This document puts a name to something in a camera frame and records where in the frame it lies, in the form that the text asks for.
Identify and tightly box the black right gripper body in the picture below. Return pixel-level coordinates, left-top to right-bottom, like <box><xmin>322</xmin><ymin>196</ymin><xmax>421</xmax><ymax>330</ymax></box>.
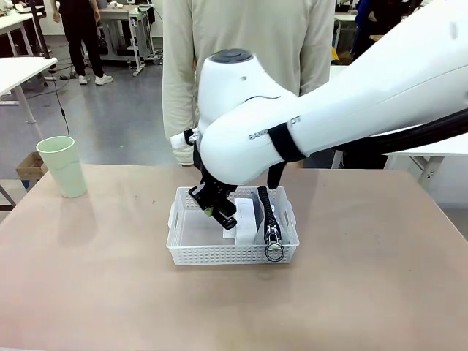
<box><xmin>199</xmin><ymin>170</ymin><xmax>237</xmax><ymax>206</ymax></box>

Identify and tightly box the white carton box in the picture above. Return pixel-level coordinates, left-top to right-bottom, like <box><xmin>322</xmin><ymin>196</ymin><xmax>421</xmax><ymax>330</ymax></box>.
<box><xmin>222</xmin><ymin>197</ymin><xmax>259</xmax><ymax>245</ymax></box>

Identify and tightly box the grey zippered pencil case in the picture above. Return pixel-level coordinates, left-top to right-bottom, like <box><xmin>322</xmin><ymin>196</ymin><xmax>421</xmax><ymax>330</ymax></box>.
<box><xmin>253</xmin><ymin>185</ymin><xmax>285</xmax><ymax>263</ymax></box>

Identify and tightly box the pale green plastic cup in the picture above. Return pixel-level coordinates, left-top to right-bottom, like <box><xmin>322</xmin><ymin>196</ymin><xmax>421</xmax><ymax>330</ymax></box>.
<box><xmin>35</xmin><ymin>135</ymin><xmax>88</xmax><ymax>199</ymax></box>

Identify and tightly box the person's left forearm beige sleeve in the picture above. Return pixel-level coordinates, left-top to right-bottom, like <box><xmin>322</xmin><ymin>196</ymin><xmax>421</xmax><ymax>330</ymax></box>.
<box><xmin>299</xmin><ymin>43</ymin><xmax>333</xmax><ymax>97</ymax></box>

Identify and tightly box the person's right forearm beige sleeve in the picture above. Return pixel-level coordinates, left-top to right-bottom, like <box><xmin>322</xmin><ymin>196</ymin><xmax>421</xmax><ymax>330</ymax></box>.
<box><xmin>162</xmin><ymin>72</ymin><xmax>201</xmax><ymax>166</ymax></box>

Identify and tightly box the white perforated plastic basket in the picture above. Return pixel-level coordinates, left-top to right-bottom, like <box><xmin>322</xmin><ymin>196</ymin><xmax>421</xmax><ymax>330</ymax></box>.
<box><xmin>166</xmin><ymin>186</ymin><xmax>301</xmax><ymax>267</ymax></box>

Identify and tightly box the person in beige sweater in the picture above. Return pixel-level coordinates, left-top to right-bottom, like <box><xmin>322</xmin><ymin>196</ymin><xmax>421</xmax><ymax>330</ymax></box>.
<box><xmin>162</xmin><ymin>0</ymin><xmax>336</xmax><ymax>168</ymax></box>

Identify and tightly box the small open cardboard box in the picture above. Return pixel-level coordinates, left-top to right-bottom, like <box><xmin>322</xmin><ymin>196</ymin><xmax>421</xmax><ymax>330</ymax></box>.
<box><xmin>15</xmin><ymin>151</ymin><xmax>48</xmax><ymax>181</ymax></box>

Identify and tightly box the yellow and blue cloth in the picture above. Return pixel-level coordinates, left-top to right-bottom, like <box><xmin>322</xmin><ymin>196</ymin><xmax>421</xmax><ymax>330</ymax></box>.
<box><xmin>331</xmin><ymin>46</ymin><xmax>352</xmax><ymax>66</ymax></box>

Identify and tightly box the grey background workbench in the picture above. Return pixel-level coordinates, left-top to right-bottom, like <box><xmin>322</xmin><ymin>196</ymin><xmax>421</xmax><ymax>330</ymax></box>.
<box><xmin>61</xmin><ymin>4</ymin><xmax>165</xmax><ymax>77</ymax></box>

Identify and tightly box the person in black clothes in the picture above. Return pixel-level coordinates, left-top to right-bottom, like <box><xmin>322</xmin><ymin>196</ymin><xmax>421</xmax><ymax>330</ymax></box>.
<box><xmin>50</xmin><ymin>0</ymin><xmax>114</xmax><ymax>86</ymax></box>

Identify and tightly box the person in blue jacket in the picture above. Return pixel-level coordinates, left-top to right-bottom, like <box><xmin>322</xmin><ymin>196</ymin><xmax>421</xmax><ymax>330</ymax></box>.
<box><xmin>350</xmin><ymin>0</ymin><xmax>405</xmax><ymax>63</ymax></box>

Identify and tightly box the white side table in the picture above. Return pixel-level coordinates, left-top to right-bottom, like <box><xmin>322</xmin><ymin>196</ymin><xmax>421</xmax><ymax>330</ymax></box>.
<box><xmin>0</xmin><ymin>56</ymin><xmax>59</xmax><ymax>126</ymax></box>

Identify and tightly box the black clamp pole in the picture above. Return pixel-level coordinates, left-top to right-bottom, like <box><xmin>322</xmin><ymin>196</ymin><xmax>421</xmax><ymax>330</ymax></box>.
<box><xmin>27</xmin><ymin>0</ymin><xmax>52</xmax><ymax>60</ymax></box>

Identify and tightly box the white background desk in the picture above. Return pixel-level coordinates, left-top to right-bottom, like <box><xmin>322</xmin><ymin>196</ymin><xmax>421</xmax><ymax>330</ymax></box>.
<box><xmin>0</xmin><ymin>10</ymin><xmax>45</xmax><ymax>56</ymax></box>

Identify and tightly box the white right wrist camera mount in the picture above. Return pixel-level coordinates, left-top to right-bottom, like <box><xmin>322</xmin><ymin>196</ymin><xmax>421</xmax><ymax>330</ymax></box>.
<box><xmin>170</xmin><ymin>127</ymin><xmax>203</xmax><ymax>151</ymax></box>

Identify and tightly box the black strap on right arm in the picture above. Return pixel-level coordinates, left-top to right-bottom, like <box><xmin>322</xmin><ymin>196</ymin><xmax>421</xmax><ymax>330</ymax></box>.
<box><xmin>268</xmin><ymin>122</ymin><xmax>308</xmax><ymax>162</ymax></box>

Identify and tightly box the black floor cable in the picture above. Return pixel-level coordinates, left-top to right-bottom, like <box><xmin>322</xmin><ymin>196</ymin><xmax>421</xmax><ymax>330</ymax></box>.
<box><xmin>50</xmin><ymin>75</ymin><xmax>71</xmax><ymax>137</ymax></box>

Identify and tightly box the black right arm cable sleeve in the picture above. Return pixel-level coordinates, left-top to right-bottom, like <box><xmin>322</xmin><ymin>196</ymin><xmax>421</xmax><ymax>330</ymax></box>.
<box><xmin>265</xmin><ymin>108</ymin><xmax>468</xmax><ymax>192</ymax></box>

